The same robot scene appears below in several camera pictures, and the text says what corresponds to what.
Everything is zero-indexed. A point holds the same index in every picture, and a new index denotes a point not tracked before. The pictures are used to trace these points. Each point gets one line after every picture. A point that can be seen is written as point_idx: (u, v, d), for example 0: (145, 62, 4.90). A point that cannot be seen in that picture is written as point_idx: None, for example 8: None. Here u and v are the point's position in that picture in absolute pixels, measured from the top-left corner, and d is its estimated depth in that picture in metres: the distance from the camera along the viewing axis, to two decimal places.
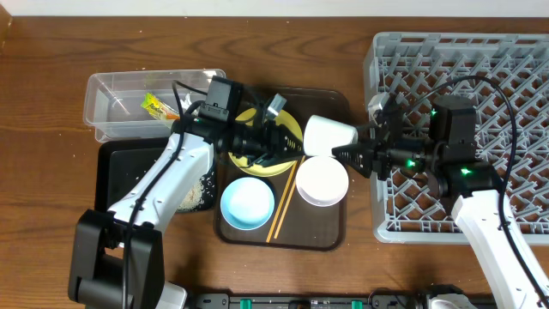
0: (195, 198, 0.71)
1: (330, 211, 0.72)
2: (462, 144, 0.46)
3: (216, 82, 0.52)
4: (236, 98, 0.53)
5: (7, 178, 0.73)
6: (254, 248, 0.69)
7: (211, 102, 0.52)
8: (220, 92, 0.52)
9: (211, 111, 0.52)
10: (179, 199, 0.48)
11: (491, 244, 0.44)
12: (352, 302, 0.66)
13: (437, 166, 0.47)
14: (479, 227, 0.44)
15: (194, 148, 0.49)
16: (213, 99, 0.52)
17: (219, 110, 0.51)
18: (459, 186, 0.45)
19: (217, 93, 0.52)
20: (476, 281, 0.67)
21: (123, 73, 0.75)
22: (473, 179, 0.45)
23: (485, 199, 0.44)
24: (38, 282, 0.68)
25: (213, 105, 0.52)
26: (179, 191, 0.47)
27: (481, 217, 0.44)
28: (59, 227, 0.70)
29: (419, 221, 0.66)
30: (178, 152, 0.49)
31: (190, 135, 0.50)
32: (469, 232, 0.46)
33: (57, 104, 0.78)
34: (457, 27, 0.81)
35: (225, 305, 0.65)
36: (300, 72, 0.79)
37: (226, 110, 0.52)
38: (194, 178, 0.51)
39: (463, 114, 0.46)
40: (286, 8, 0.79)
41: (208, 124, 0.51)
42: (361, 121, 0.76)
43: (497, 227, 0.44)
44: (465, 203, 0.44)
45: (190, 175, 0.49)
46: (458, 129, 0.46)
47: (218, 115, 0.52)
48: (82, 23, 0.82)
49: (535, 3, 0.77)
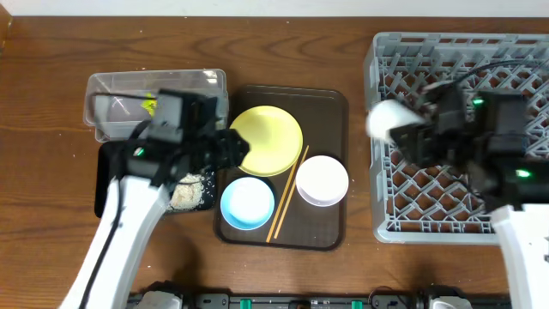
0: (195, 198, 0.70)
1: (330, 211, 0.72)
2: (511, 136, 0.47)
3: (165, 98, 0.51)
4: (189, 112, 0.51)
5: (7, 178, 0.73)
6: (254, 248, 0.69)
7: (159, 122, 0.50)
8: (169, 109, 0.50)
9: (160, 130, 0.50)
10: (133, 263, 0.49)
11: (529, 267, 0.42)
12: (352, 302, 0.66)
13: (483, 158, 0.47)
14: (521, 249, 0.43)
15: (133, 206, 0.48)
16: (162, 117, 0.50)
17: (170, 130, 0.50)
18: (509, 187, 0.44)
19: (166, 111, 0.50)
20: (476, 280, 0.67)
21: (124, 73, 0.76)
22: (529, 184, 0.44)
23: (535, 221, 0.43)
24: (37, 282, 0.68)
25: (162, 124, 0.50)
26: (127, 263, 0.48)
27: (528, 240, 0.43)
28: (59, 227, 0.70)
29: (420, 221, 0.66)
30: (120, 215, 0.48)
31: (132, 166, 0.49)
32: (507, 248, 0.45)
33: (57, 104, 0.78)
34: (456, 27, 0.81)
35: (225, 305, 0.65)
36: (300, 72, 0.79)
37: (178, 130, 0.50)
38: (147, 231, 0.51)
39: (513, 104, 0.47)
40: (286, 8, 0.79)
41: (155, 148, 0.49)
42: (361, 121, 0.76)
43: (542, 255, 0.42)
44: (511, 216, 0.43)
45: (137, 239, 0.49)
46: (508, 117, 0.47)
47: (170, 136, 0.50)
48: (82, 24, 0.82)
49: (535, 4, 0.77)
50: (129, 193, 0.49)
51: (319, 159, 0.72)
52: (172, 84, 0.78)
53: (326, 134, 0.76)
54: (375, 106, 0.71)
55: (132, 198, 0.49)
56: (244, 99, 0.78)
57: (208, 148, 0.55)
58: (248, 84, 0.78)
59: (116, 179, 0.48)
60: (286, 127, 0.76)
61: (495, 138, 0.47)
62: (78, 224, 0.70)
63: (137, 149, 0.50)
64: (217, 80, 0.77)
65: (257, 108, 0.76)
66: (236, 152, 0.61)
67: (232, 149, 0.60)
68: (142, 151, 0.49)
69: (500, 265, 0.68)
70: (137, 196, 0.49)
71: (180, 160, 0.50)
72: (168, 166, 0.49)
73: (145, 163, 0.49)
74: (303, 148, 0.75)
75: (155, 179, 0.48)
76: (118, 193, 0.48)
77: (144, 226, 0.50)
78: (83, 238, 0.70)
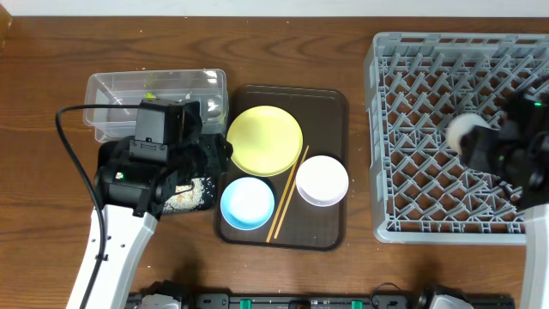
0: (195, 198, 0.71)
1: (330, 211, 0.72)
2: None
3: (145, 112, 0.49)
4: (172, 124, 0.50)
5: (7, 178, 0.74)
6: (254, 248, 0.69)
7: (143, 137, 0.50)
8: (153, 123, 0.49)
9: (145, 148, 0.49)
10: (128, 283, 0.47)
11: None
12: (352, 302, 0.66)
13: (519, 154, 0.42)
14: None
15: (123, 223, 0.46)
16: (145, 133, 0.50)
17: (154, 146, 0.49)
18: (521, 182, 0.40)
19: (149, 125, 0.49)
20: (476, 281, 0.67)
21: (124, 73, 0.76)
22: None
23: None
24: (38, 282, 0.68)
25: (146, 141, 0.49)
26: (122, 285, 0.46)
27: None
28: (59, 227, 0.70)
29: (419, 221, 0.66)
30: (104, 246, 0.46)
31: (115, 188, 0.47)
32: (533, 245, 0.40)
33: (57, 104, 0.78)
34: (457, 27, 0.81)
35: (225, 305, 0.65)
36: (300, 72, 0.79)
37: (163, 145, 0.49)
38: (141, 250, 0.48)
39: None
40: (286, 8, 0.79)
41: (136, 169, 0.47)
42: (361, 121, 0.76)
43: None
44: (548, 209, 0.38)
45: (130, 257, 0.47)
46: None
47: (154, 152, 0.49)
48: (82, 24, 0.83)
49: (535, 3, 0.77)
50: (113, 220, 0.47)
51: (319, 159, 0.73)
52: (172, 84, 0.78)
53: (326, 134, 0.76)
54: (375, 106, 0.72)
55: (116, 226, 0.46)
56: (243, 99, 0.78)
57: (193, 156, 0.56)
58: (249, 84, 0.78)
59: (96, 209, 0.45)
60: (287, 127, 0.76)
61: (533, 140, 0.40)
62: (78, 224, 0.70)
63: (117, 172, 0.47)
64: (217, 79, 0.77)
65: (257, 108, 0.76)
66: (220, 159, 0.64)
67: (217, 155, 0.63)
68: (123, 174, 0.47)
69: (500, 266, 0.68)
70: (122, 223, 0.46)
71: (165, 178, 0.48)
72: (153, 187, 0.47)
73: (128, 186, 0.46)
74: (303, 148, 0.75)
75: (140, 202, 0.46)
76: (101, 223, 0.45)
77: (132, 253, 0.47)
78: (83, 238, 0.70)
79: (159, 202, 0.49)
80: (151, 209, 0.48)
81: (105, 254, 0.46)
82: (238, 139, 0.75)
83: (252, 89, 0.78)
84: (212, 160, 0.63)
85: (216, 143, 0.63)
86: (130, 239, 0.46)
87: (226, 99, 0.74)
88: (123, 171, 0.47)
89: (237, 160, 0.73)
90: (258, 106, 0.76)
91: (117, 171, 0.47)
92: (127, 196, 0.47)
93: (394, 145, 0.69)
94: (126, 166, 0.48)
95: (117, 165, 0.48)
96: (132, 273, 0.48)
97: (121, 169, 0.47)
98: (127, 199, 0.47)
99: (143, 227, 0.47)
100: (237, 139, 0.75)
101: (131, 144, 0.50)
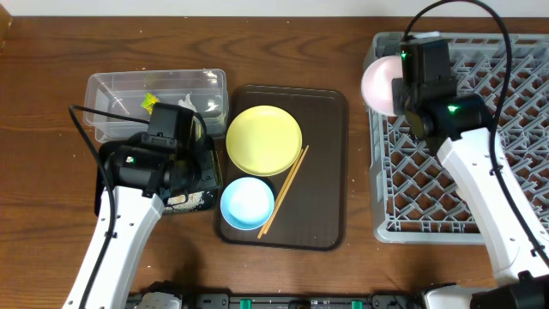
0: (195, 198, 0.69)
1: (330, 211, 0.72)
2: (439, 80, 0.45)
3: (159, 110, 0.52)
4: (183, 124, 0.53)
5: (7, 178, 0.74)
6: (254, 249, 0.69)
7: (154, 132, 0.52)
8: (165, 119, 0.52)
9: (155, 142, 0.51)
10: (133, 263, 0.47)
11: (479, 185, 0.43)
12: (352, 302, 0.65)
13: (418, 109, 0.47)
14: (469, 172, 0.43)
15: (131, 204, 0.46)
16: (156, 128, 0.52)
17: (165, 140, 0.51)
18: (446, 129, 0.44)
19: (161, 123, 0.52)
20: (478, 280, 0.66)
21: (124, 73, 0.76)
22: (461, 118, 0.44)
23: (473, 138, 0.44)
24: (36, 282, 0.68)
25: (156, 136, 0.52)
26: (129, 263, 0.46)
27: (472, 161, 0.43)
28: (60, 227, 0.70)
29: (420, 221, 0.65)
30: (113, 224, 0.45)
31: (123, 173, 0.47)
32: (460, 179, 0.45)
33: (57, 103, 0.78)
34: (457, 27, 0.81)
35: (225, 305, 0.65)
36: (299, 72, 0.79)
37: (173, 140, 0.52)
38: (147, 233, 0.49)
39: (433, 47, 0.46)
40: (286, 8, 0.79)
41: (146, 155, 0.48)
42: (362, 122, 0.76)
43: (488, 172, 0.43)
44: (454, 148, 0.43)
45: (138, 239, 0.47)
46: (431, 63, 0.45)
47: (165, 146, 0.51)
48: (83, 24, 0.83)
49: (534, 3, 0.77)
50: (122, 201, 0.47)
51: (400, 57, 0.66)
52: (172, 84, 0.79)
53: (326, 135, 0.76)
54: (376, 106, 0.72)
55: (124, 206, 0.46)
56: (241, 99, 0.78)
57: (192, 165, 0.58)
58: (249, 84, 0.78)
59: (106, 187, 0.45)
60: (286, 127, 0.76)
61: (425, 84, 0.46)
62: (78, 224, 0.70)
63: (128, 156, 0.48)
64: (217, 80, 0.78)
65: (257, 108, 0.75)
66: (215, 171, 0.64)
67: (212, 168, 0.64)
68: (134, 159, 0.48)
69: None
70: (131, 203, 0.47)
71: (171, 166, 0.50)
72: (162, 172, 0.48)
73: (136, 169, 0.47)
74: (304, 148, 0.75)
75: (148, 184, 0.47)
76: (111, 201, 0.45)
77: (139, 233, 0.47)
78: (83, 237, 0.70)
79: (165, 189, 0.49)
80: (159, 193, 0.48)
81: (114, 232, 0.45)
82: (238, 138, 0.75)
83: (252, 90, 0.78)
84: (211, 172, 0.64)
85: (213, 158, 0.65)
86: (139, 219, 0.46)
87: (226, 98, 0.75)
88: (134, 155, 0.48)
89: (236, 160, 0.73)
90: (259, 106, 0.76)
91: (128, 155, 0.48)
92: (135, 179, 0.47)
93: (394, 145, 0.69)
94: (136, 152, 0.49)
95: (127, 149, 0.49)
96: (138, 253, 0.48)
97: (131, 154, 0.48)
98: (135, 183, 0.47)
99: (152, 209, 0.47)
100: (237, 139, 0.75)
101: (143, 137, 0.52)
